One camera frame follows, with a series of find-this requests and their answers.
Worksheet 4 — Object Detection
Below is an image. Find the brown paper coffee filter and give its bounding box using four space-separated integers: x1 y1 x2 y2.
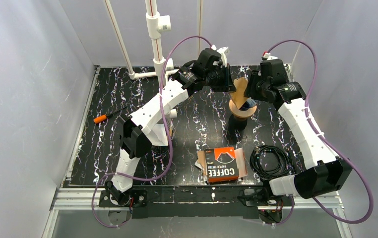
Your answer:
230 77 248 109

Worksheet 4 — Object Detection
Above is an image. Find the red and black carafe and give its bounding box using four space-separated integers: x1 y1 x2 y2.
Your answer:
227 115 248 131

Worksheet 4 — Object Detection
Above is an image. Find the orange coffee filter package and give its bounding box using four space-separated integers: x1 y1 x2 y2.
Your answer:
195 147 248 183

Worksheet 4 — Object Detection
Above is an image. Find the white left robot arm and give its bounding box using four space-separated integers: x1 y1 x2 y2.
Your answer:
102 47 236 206

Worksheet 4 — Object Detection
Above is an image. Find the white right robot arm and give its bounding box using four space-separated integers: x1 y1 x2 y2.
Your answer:
244 58 352 199

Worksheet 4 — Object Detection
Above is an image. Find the white PVC pipe stand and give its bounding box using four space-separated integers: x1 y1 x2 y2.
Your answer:
102 0 206 119

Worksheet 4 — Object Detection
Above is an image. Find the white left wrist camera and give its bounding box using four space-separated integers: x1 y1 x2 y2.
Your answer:
216 47 229 66

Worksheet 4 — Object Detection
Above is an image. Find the coiled black cable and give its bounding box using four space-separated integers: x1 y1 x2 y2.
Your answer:
250 145 294 183

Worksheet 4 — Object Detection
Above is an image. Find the orange handled screwdriver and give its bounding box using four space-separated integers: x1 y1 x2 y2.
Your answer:
93 107 127 124

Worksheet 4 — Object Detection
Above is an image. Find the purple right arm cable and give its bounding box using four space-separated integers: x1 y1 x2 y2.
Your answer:
262 40 375 228

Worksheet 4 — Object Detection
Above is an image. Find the aluminium frame rail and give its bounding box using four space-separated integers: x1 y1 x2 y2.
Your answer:
41 185 354 238

